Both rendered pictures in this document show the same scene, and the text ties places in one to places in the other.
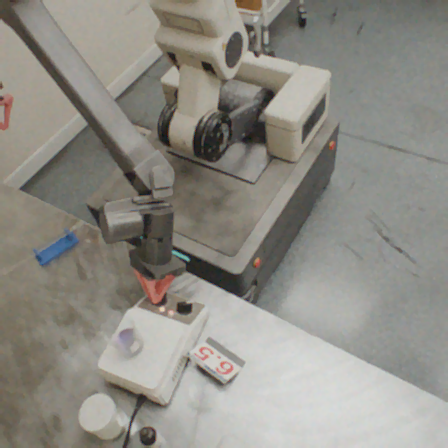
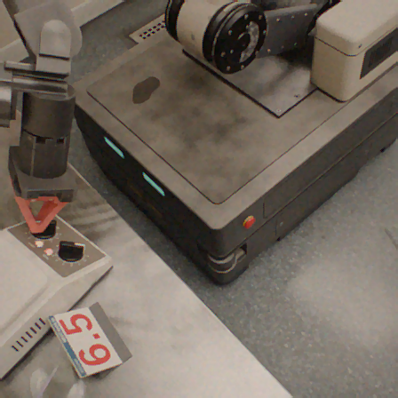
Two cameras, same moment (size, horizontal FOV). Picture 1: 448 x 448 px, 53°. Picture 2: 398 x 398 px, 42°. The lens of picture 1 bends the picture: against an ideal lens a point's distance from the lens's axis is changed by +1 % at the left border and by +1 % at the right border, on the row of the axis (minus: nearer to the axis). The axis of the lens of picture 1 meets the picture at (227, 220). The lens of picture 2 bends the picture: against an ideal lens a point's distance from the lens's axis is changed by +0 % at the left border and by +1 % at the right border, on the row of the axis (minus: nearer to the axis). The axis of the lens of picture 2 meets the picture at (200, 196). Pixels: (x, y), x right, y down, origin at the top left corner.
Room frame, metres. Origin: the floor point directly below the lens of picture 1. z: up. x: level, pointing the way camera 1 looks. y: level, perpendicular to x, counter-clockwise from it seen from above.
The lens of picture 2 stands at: (0.13, -0.16, 1.37)
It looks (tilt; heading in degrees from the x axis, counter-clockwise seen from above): 55 degrees down; 17
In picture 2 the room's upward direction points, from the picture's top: 10 degrees counter-clockwise
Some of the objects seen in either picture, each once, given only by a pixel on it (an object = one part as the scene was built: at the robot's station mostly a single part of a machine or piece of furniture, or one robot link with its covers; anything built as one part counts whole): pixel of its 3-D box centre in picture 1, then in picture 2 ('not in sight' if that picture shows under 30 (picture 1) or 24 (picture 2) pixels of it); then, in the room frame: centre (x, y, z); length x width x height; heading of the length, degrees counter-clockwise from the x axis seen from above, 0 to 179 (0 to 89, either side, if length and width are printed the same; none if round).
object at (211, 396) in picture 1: (205, 394); (55, 383); (0.26, 0.10, 0.76); 0.06 x 0.06 x 0.02
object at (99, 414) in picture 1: (103, 417); not in sight; (0.24, 0.27, 0.79); 0.06 x 0.06 x 0.08
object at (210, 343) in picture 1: (216, 358); (90, 337); (0.31, 0.07, 0.77); 0.09 x 0.06 x 0.04; 45
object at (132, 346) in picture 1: (123, 337); not in sight; (0.34, 0.21, 0.87); 0.06 x 0.05 x 0.08; 69
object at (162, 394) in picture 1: (154, 343); (13, 288); (0.36, 0.18, 0.79); 0.22 x 0.13 x 0.08; 149
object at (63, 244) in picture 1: (54, 245); not in sight; (0.65, 0.40, 0.77); 0.10 x 0.03 x 0.04; 121
